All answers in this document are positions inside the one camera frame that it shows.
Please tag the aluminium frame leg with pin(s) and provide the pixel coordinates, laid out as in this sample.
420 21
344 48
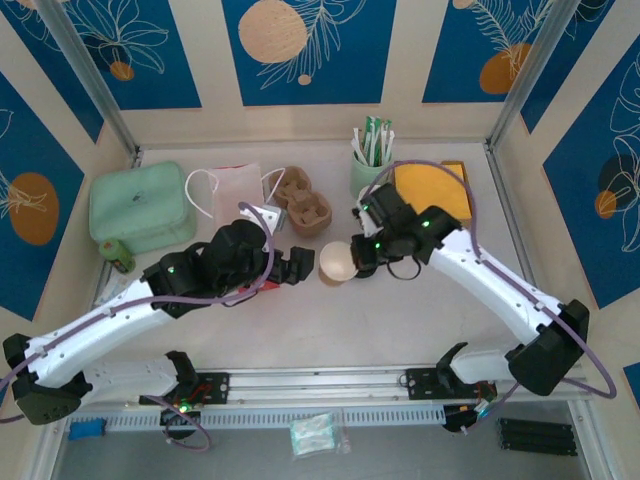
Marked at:
592 440
47 450

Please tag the white wrapped straw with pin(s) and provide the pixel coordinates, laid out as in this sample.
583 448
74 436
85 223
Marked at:
355 141
389 142
360 146

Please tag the aluminium frame post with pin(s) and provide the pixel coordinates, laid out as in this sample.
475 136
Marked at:
86 65
536 65

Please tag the mint green straw holder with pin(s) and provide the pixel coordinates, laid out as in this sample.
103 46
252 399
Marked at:
365 172

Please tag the mint green lunch bag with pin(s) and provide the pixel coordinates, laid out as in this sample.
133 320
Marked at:
140 205

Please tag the green sugar stick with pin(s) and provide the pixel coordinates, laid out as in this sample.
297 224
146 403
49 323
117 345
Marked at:
371 135
380 137

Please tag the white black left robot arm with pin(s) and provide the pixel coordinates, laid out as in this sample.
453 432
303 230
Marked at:
80 345

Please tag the small green bottle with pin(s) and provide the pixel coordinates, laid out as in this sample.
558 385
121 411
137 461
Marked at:
117 255

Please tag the clear plastic bag of packets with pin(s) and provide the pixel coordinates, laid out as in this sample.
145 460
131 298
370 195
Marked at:
315 432

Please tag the arm base connector board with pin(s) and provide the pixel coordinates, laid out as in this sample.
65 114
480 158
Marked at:
181 409
475 411

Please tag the black plastic strip bundle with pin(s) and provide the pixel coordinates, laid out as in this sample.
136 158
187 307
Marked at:
537 436

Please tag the blue white wipe packet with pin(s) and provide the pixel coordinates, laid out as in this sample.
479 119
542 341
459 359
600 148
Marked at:
112 290

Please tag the blue plastic clip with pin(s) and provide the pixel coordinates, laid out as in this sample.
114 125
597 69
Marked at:
87 430

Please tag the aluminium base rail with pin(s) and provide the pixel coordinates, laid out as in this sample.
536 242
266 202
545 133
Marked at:
320 387

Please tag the red white paper bag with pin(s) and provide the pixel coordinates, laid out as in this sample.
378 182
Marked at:
235 190

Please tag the kraft brown paper cup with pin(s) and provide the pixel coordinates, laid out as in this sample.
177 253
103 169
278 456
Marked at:
336 262

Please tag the yellow paper napkin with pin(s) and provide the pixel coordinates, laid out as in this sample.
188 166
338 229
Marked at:
435 185

